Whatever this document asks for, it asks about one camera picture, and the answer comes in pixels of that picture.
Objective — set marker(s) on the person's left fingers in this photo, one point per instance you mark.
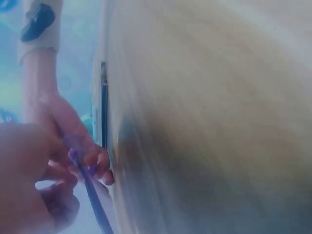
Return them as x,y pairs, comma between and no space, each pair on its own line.
58,204

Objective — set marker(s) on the person's right forearm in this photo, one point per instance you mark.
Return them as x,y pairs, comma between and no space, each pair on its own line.
40,75

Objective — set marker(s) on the white flat box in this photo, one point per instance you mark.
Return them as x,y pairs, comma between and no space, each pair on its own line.
98,109

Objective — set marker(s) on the purple thin stick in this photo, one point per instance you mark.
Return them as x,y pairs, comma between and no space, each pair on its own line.
96,197

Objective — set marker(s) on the person's right hand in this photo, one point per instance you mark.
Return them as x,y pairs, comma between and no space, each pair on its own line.
62,114

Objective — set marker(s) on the person's right fingers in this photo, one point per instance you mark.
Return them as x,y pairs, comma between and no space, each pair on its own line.
103,163

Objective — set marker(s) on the person's left hand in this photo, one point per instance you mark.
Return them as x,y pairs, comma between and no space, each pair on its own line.
22,170

